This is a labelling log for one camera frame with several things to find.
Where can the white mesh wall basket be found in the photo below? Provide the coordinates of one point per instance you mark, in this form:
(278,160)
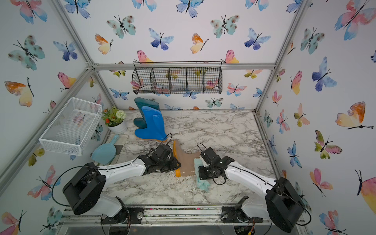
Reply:
(72,127)

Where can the blue rubber boot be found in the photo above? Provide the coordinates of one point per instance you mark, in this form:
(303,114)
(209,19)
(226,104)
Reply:
(155,129)

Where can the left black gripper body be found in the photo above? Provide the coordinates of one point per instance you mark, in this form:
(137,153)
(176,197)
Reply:
(169,165)

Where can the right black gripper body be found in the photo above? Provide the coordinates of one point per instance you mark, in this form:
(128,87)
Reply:
(205,172)

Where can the potted plant white pot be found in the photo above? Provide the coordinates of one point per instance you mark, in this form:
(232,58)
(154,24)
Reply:
(114,119)

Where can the black wire wall basket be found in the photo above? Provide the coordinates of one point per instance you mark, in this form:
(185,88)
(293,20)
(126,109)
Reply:
(177,78)

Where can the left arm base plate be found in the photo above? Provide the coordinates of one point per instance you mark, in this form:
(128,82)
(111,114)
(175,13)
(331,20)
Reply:
(129,216)

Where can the beige rubber boot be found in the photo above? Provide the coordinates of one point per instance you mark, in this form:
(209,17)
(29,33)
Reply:
(185,159)

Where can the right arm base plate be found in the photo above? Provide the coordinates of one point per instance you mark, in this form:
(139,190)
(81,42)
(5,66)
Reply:
(234,214)

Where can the aluminium front rail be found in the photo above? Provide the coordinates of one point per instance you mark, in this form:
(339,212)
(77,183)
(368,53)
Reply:
(160,216)

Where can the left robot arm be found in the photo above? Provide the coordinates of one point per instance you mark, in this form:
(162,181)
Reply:
(84,192)

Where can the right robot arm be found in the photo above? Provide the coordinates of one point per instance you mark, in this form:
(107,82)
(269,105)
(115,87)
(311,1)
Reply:
(284,206)

